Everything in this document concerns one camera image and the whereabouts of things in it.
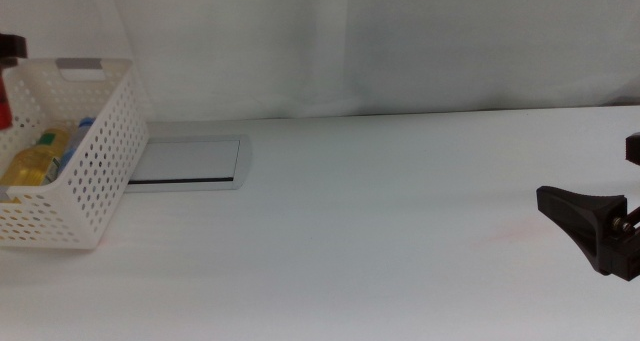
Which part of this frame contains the red soda can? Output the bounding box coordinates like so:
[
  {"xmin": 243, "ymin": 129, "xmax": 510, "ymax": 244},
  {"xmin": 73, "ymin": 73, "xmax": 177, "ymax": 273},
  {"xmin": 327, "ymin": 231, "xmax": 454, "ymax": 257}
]
[{"xmin": 0, "ymin": 55, "xmax": 15, "ymax": 131}]

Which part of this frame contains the clear water bottle blue cap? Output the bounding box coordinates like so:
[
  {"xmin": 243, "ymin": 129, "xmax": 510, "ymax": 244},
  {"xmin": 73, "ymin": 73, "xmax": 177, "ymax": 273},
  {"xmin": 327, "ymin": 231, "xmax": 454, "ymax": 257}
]
[{"xmin": 58, "ymin": 116, "xmax": 96, "ymax": 175}]

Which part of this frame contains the yellow tea bottle white cap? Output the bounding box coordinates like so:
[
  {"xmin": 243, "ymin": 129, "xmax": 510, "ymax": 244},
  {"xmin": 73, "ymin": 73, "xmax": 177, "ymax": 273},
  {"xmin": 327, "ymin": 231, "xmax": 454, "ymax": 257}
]
[{"xmin": 0, "ymin": 126, "xmax": 71, "ymax": 188}]

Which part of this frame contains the white perforated plastic basket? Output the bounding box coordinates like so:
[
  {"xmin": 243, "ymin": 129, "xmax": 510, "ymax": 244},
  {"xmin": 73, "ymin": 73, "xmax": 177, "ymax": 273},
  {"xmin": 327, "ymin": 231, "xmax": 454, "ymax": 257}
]
[{"xmin": 0, "ymin": 57, "xmax": 150, "ymax": 251}]

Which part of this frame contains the white fabric curtain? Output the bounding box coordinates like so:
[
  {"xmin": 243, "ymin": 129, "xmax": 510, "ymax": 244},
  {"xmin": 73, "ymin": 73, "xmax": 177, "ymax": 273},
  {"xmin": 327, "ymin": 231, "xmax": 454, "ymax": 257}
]
[{"xmin": 0, "ymin": 0, "xmax": 640, "ymax": 122}]

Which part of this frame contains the grey table cable hatch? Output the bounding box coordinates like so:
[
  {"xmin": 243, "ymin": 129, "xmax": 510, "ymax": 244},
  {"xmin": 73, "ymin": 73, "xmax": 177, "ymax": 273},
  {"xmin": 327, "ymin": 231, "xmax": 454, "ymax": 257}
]
[{"xmin": 124, "ymin": 134, "xmax": 254, "ymax": 194}]

